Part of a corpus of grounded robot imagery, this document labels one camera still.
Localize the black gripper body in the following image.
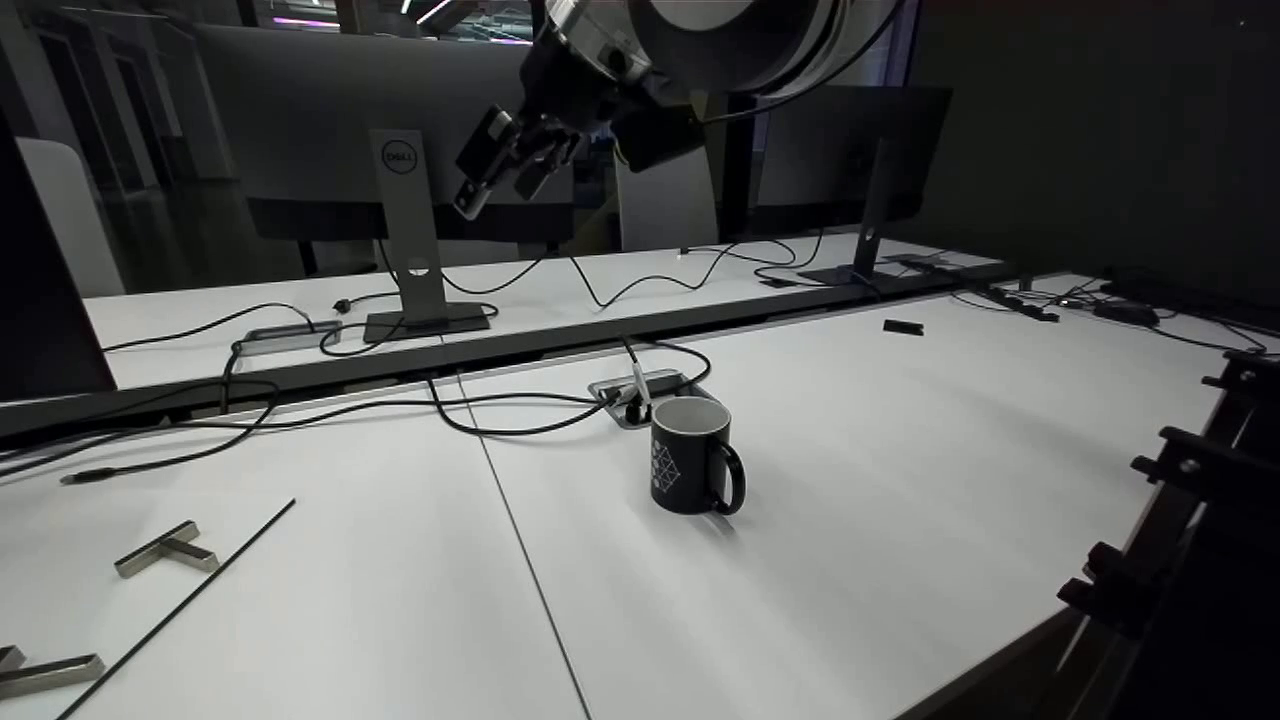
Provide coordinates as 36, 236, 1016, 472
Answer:
525, 32, 630, 149

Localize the black mug with white print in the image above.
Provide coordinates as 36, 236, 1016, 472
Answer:
650, 391, 748, 521

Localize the white chair back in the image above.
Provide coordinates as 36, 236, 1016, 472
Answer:
13, 131, 134, 299
612, 158, 719, 252

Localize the Dell monitor with silver stand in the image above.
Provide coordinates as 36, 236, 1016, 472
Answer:
193, 19, 580, 348

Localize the black monitor with thin stand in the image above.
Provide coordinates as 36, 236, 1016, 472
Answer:
753, 83, 958, 298

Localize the black docking hub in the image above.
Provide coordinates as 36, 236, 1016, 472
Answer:
240, 316, 350, 348

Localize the dark flat panel screen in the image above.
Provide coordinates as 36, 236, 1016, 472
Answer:
0, 115, 122, 404

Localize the black flat device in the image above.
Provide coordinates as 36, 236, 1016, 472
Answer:
1092, 292, 1166, 334

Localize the black clamp rack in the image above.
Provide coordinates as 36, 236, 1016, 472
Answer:
1055, 348, 1280, 720

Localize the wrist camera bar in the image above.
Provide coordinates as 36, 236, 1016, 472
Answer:
449, 104, 522, 226

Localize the black cable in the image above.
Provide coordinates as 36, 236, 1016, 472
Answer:
55, 384, 606, 488
97, 298, 323, 357
420, 372, 612, 442
621, 338, 715, 396
1153, 316, 1273, 362
570, 236, 806, 313
437, 252, 552, 299

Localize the black desk divider rail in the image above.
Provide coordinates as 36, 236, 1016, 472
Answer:
0, 256, 1026, 451

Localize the black cable adapter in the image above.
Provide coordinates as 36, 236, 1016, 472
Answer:
986, 286, 1065, 324

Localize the metal T bracket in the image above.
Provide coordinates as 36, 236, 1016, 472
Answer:
112, 517, 221, 581

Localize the flat metal bracket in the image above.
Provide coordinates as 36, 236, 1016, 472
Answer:
0, 645, 110, 702

